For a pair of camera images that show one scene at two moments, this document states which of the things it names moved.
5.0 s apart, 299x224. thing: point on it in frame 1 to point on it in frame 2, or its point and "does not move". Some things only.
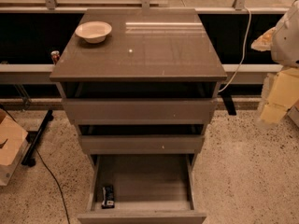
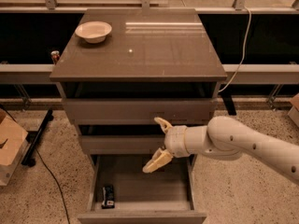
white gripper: [287, 40] to [175, 139]
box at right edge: [293, 114] does not move
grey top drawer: [139, 110] does not move
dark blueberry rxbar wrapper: [107, 197] does not move
